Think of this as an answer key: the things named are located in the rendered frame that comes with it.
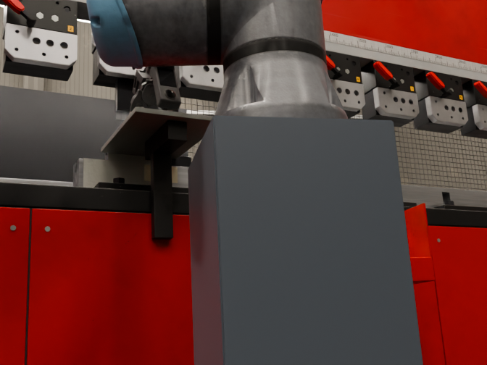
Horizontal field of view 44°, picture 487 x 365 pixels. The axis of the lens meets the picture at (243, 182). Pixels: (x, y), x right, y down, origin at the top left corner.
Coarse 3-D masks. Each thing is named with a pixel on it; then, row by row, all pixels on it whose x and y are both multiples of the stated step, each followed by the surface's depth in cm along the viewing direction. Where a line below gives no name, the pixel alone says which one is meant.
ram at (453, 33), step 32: (0, 0) 135; (352, 0) 178; (384, 0) 184; (416, 0) 191; (448, 0) 198; (480, 0) 206; (352, 32) 175; (384, 32) 181; (416, 32) 187; (448, 32) 194; (480, 32) 202; (416, 64) 183
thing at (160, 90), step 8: (152, 72) 126; (160, 72) 125; (168, 72) 126; (160, 80) 124; (168, 80) 125; (176, 80) 126; (160, 88) 122; (168, 88) 123; (176, 88) 124; (160, 96) 121; (168, 96) 121; (176, 96) 123; (160, 104) 121; (168, 104) 122; (176, 104) 122
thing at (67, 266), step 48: (0, 240) 107; (48, 240) 111; (96, 240) 115; (144, 240) 119; (432, 240) 154; (480, 240) 162; (0, 288) 105; (48, 288) 109; (96, 288) 113; (144, 288) 117; (432, 288) 150; (480, 288) 157; (0, 336) 103; (48, 336) 107; (96, 336) 111; (144, 336) 115; (192, 336) 119; (432, 336) 146; (480, 336) 153
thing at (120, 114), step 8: (120, 80) 141; (120, 88) 140; (128, 88) 141; (120, 96) 140; (128, 96) 141; (120, 104) 139; (128, 104) 140; (144, 104) 142; (120, 112) 140; (128, 112) 141
